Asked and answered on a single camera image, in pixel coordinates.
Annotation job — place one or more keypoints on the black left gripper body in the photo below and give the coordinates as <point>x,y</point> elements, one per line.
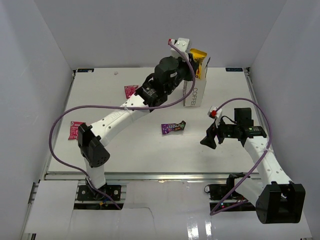
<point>185,71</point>

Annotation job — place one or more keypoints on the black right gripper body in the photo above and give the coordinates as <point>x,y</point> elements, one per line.
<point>226,131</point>

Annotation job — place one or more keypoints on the yellow M&M's snack packet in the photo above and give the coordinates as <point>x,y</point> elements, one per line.
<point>198,58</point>

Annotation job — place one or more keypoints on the purple M&M's snack packet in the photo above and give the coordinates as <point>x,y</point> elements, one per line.
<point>172,127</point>

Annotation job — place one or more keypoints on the red snack packet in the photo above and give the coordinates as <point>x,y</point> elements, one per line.
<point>129,90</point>
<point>73,130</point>

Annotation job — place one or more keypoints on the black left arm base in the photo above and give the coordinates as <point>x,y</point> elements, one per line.
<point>87,193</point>

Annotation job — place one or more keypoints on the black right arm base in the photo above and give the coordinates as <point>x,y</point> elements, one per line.
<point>218,191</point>

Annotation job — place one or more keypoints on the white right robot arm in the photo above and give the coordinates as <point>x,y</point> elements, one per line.
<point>278,200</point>

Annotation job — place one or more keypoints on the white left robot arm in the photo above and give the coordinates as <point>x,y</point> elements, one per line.
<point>154,92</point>

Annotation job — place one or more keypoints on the grey white coffee paper bag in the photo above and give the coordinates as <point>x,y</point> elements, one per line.
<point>195,98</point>

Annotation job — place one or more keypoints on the blue label right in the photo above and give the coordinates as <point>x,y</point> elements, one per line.
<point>234,69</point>

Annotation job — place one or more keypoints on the blue label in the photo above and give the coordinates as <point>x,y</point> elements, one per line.
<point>234,69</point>
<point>85,70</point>

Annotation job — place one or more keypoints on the blue label left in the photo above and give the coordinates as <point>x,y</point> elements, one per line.
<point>85,70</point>

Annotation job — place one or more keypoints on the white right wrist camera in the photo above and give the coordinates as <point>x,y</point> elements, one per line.
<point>216,114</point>

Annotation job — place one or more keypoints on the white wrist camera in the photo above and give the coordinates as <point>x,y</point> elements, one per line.
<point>182,44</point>
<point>216,114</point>

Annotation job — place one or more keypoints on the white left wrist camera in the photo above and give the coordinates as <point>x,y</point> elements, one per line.
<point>182,44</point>

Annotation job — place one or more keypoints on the aluminium table edge rail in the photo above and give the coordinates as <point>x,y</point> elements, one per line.
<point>142,176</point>

